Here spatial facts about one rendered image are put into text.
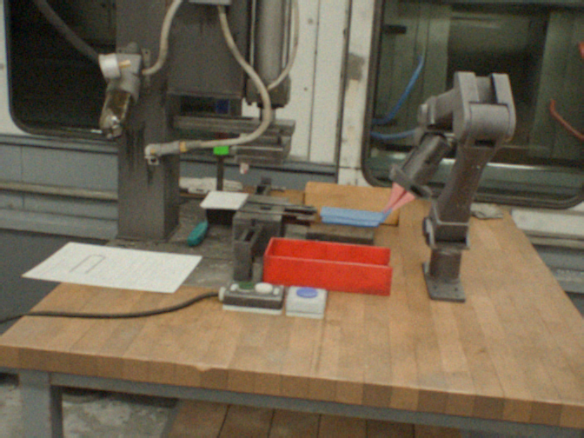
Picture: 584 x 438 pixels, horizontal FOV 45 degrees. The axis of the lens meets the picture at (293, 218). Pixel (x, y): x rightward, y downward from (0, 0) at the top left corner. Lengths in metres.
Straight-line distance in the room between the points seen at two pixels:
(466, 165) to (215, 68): 0.56
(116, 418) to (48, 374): 1.46
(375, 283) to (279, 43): 0.54
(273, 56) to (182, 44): 0.19
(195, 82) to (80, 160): 0.96
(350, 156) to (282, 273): 0.83
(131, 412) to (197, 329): 1.51
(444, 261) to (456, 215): 0.10
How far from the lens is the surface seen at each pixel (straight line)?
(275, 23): 1.52
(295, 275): 1.38
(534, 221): 2.21
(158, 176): 1.58
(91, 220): 2.44
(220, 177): 1.87
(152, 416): 2.66
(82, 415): 2.70
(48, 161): 2.46
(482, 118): 1.27
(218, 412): 2.27
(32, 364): 1.19
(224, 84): 1.51
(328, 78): 2.16
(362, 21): 2.10
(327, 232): 1.67
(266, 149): 1.47
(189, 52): 1.52
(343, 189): 1.94
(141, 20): 1.55
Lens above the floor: 1.42
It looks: 16 degrees down
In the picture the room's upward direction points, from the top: 4 degrees clockwise
